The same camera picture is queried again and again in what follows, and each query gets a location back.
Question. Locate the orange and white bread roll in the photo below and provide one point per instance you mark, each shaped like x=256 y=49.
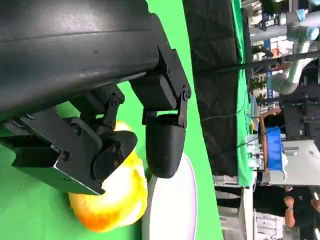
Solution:
x=120 y=205

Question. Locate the green potted plant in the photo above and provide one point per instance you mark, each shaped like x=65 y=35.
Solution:
x=257 y=85

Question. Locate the green hanging cloth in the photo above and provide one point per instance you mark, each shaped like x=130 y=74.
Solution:
x=243 y=100

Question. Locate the green table cloth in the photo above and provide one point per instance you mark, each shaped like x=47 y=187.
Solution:
x=30 y=212

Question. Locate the black pole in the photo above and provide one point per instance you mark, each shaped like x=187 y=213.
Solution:
x=262 y=63

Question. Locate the white metal frame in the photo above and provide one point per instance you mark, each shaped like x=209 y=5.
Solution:
x=230 y=200

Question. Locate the grey metal cabinet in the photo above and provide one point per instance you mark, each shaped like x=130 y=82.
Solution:
x=300 y=162

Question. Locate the person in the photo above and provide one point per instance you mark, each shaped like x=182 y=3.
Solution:
x=305 y=212

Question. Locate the black backdrop cloth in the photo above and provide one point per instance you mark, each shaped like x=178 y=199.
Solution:
x=215 y=100

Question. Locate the blue plastic bin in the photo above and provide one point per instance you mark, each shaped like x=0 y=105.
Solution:
x=273 y=150

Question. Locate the lilac plate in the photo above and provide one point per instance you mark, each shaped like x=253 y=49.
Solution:
x=172 y=205

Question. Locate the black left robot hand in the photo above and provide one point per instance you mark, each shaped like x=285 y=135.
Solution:
x=75 y=50

